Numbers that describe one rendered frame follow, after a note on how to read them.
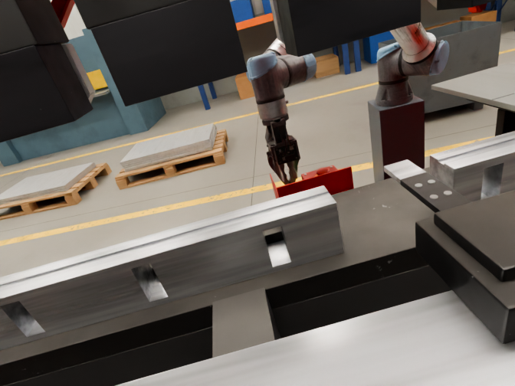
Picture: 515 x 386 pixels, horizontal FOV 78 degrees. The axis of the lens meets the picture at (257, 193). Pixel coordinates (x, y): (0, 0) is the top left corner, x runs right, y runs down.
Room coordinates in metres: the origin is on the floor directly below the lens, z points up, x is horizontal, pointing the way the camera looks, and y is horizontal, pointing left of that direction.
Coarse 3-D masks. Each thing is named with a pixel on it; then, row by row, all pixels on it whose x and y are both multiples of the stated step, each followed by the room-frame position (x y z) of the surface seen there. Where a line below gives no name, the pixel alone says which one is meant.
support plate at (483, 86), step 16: (512, 64) 0.67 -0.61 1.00; (448, 80) 0.69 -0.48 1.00; (464, 80) 0.66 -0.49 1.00; (480, 80) 0.63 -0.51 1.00; (496, 80) 0.60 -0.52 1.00; (512, 80) 0.58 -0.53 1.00; (464, 96) 0.58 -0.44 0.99; (480, 96) 0.54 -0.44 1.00; (496, 96) 0.52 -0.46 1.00; (512, 96) 0.50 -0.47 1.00
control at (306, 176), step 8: (336, 168) 0.85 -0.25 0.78; (344, 168) 0.72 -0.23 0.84; (304, 176) 0.86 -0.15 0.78; (312, 176) 0.85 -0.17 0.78; (320, 176) 0.72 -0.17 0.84; (328, 176) 0.72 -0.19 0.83; (336, 176) 0.72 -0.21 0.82; (344, 176) 0.72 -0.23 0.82; (352, 176) 0.72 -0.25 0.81; (272, 184) 0.87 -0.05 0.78; (288, 184) 0.73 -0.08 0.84; (296, 184) 0.72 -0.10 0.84; (304, 184) 0.72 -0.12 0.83; (312, 184) 0.72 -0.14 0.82; (320, 184) 0.72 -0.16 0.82; (328, 184) 0.72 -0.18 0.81; (336, 184) 0.72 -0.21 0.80; (344, 184) 0.72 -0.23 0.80; (352, 184) 0.72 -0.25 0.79; (280, 192) 0.72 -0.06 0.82; (288, 192) 0.72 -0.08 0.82; (296, 192) 0.72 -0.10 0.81; (336, 192) 0.72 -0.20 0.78
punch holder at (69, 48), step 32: (0, 0) 0.38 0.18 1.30; (32, 0) 0.41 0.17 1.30; (0, 32) 0.38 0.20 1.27; (32, 32) 0.38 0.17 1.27; (64, 32) 0.45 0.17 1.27; (0, 64) 0.38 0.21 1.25; (32, 64) 0.38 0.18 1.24; (64, 64) 0.42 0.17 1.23; (0, 96) 0.38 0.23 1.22; (32, 96) 0.38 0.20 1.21; (64, 96) 0.38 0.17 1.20; (0, 128) 0.38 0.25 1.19; (32, 128) 0.38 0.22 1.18
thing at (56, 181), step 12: (72, 168) 3.92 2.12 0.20; (84, 168) 3.76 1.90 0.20; (24, 180) 4.03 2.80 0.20; (36, 180) 3.87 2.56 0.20; (48, 180) 3.71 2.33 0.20; (60, 180) 3.58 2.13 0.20; (72, 180) 3.48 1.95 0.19; (12, 192) 3.63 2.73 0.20; (24, 192) 3.50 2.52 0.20; (36, 192) 3.41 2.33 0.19; (48, 192) 3.39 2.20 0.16; (0, 204) 3.51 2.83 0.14
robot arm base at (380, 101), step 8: (400, 80) 1.27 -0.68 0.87; (384, 88) 1.30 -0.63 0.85; (392, 88) 1.27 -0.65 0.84; (400, 88) 1.26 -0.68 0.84; (408, 88) 1.28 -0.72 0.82; (376, 96) 1.34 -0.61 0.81; (384, 96) 1.30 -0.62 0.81; (392, 96) 1.27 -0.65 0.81; (400, 96) 1.26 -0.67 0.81; (408, 96) 1.26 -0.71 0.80; (376, 104) 1.33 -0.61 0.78; (384, 104) 1.29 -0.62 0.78; (392, 104) 1.26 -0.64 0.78; (400, 104) 1.25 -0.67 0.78
